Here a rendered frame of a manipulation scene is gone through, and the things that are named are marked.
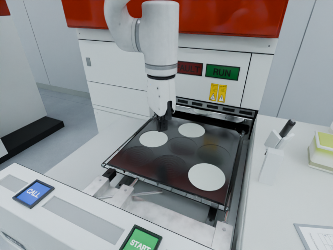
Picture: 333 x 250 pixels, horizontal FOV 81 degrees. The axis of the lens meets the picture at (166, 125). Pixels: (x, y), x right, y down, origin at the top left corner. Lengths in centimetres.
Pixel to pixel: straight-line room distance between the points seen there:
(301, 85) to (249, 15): 173
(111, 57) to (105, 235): 73
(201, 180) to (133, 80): 55
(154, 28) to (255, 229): 44
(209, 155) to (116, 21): 45
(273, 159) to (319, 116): 206
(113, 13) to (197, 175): 44
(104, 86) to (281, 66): 174
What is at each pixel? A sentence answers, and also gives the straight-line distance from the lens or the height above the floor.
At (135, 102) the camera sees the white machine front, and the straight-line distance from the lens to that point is 95.
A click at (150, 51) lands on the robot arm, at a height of 121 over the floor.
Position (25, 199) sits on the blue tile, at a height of 96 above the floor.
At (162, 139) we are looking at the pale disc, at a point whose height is 90.
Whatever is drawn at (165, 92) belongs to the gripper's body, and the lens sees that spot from 49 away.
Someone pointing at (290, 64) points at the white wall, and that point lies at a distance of 227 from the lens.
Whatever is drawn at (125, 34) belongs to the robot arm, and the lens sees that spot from 50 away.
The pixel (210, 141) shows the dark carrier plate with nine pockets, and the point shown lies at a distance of 70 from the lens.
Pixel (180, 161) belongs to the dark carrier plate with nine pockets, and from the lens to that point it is 60.
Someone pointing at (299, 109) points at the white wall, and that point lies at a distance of 243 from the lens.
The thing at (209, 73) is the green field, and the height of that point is 109.
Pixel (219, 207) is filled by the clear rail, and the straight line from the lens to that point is 51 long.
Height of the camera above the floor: 130
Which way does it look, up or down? 31 degrees down
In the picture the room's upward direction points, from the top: straight up
